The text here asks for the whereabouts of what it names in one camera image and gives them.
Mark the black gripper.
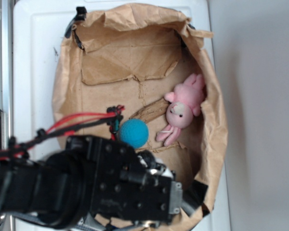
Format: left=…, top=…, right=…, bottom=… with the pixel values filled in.
left=66, top=136, right=183, bottom=223

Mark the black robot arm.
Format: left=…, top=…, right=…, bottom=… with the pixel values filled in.
left=0, top=136, right=183, bottom=229

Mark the blue ball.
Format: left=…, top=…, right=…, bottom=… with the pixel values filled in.
left=119, top=119, right=149, bottom=149

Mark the pink plush bunny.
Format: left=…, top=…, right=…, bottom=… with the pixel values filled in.
left=156, top=74, right=205, bottom=146

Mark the brown paper bag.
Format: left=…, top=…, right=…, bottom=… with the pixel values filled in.
left=52, top=1, right=228, bottom=231

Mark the white plastic tray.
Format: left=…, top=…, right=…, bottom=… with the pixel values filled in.
left=13, top=0, right=231, bottom=231

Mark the red and black cable bundle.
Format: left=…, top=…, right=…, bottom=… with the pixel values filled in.
left=0, top=104, right=126, bottom=162

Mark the metal rail frame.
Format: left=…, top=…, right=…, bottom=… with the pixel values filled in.
left=0, top=0, right=15, bottom=231

